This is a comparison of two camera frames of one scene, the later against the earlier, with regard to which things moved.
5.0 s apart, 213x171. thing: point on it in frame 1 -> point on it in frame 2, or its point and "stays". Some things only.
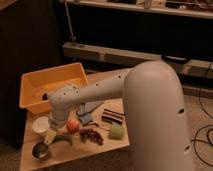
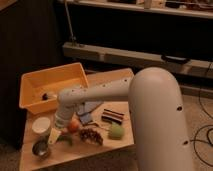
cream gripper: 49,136 -> 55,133
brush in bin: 45,97 stays
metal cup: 40,150 stays
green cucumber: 62,137 stays
